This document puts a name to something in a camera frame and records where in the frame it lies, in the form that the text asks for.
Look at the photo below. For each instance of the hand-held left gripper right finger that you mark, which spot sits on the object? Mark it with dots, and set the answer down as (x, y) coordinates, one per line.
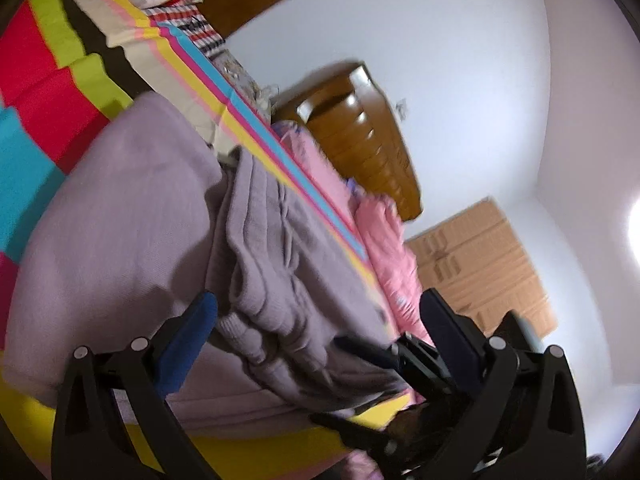
(450, 340)

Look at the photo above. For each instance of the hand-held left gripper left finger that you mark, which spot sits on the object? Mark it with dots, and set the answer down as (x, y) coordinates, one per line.
(187, 342)

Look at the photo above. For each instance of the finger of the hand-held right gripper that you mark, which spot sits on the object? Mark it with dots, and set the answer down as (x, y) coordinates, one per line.
(380, 357)
(350, 427)

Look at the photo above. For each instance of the lavender knitted sweater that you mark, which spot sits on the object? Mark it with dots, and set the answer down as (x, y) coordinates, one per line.
(125, 220)

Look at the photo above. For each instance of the light wooden wardrobe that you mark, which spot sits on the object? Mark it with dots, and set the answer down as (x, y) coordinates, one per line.
(480, 255)

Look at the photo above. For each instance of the plain pink quilt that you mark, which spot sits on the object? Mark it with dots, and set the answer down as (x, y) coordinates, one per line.
(385, 250)

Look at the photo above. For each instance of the brown wooden headboard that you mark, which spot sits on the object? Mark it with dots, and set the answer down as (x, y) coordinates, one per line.
(360, 145)
(245, 10)

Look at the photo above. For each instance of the pale patterned cloth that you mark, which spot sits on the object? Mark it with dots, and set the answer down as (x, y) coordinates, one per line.
(240, 77)

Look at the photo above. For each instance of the colourful striped blanket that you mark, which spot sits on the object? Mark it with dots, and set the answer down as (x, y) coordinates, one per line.
(45, 85)

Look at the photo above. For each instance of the red plaid bed sheet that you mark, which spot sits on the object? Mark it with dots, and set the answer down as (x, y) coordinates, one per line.
(195, 30)

